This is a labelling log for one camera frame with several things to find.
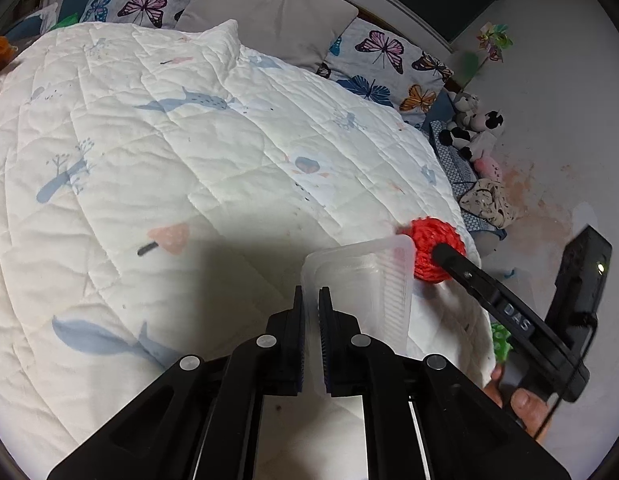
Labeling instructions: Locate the clear plastic tray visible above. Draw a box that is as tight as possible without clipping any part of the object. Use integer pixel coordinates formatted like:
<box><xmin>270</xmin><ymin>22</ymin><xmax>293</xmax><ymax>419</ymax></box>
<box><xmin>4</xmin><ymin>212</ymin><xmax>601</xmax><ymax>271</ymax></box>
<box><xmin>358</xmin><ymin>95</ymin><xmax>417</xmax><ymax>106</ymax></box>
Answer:
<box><xmin>300</xmin><ymin>235</ymin><xmax>416</xmax><ymax>396</ymax></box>

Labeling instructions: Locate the right hand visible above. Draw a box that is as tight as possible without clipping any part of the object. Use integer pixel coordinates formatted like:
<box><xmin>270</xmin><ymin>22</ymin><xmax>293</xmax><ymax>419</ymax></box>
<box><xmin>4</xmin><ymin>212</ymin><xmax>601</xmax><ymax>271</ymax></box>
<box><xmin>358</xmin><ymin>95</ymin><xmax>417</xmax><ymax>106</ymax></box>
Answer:
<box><xmin>483</xmin><ymin>363</ymin><xmax>550</xmax><ymax>443</ymax></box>

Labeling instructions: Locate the green plastic basket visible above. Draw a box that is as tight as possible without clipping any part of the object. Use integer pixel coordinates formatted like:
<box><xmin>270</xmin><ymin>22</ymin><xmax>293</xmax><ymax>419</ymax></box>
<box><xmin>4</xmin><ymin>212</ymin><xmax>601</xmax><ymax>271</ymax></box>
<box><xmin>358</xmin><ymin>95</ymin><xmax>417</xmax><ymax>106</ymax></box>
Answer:
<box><xmin>491</xmin><ymin>322</ymin><xmax>512</xmax><ymax>364</ymax></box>

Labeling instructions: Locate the patterned beige cloth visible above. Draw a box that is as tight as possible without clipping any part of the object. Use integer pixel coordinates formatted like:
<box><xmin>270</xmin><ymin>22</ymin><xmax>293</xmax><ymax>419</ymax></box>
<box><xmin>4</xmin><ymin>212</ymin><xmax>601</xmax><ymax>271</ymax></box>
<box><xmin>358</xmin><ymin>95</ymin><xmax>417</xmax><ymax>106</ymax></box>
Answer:
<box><xmin>459</xmin><ymin>179</ymin><xmax>517</xmax><ymax>229</ymax></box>

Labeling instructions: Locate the pink plush toy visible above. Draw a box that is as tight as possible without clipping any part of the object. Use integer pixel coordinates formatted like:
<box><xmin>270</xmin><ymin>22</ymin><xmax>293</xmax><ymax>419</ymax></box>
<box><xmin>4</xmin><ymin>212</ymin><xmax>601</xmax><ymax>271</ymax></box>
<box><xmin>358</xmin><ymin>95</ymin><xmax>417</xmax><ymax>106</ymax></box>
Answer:
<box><xmin>472</xmin><ymin>156</ymin><xmax>503</xmax><ymax>183</ymax></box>

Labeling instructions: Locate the black white plush cow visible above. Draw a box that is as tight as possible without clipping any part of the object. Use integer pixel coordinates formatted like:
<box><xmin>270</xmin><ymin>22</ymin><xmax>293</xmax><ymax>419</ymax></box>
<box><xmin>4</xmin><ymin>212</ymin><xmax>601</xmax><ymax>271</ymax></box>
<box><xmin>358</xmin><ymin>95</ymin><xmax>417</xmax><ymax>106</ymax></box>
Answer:
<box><xmin>437</xmin><ymin>92</ymin><xmax>505</xmax><ymax>162</ymax></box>

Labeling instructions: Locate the white quilted blanket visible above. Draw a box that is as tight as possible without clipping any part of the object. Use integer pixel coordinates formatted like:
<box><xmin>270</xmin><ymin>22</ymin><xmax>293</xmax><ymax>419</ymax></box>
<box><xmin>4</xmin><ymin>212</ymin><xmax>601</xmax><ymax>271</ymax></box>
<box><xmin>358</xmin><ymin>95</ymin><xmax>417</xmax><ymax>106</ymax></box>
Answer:
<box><xmin>0</xmin><ymin>21</ymin><xmax>495</xmax><ymax>479</ymax></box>

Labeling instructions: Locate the colourful pinwheel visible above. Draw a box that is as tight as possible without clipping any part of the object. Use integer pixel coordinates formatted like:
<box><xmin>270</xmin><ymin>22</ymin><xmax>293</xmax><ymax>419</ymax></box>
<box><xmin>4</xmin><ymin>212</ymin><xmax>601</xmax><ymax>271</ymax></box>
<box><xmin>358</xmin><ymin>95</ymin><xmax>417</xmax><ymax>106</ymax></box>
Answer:
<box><xmin>477</xmin><ymin>23</ymin><xmax>513</xmax><ymax>62</ymax></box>

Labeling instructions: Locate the right butterfly pillow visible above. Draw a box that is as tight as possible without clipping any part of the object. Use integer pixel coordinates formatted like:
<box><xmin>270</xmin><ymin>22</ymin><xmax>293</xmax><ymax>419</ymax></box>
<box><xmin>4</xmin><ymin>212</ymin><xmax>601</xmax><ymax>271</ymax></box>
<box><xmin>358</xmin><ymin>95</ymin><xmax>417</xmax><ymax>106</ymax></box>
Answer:
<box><xmin>317</xmin><ymin>18</ymin><xmax>453</xmax><ymax>127</ymax></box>

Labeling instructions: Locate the grey pillow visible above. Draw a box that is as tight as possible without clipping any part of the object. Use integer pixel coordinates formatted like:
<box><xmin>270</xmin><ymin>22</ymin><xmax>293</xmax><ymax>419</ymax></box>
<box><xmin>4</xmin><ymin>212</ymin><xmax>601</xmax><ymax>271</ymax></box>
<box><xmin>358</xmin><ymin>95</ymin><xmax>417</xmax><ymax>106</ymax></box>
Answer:
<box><xmin>177</xmin><ymin>0</ymin><xmax>358</xmax><ymax>72</ymax></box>

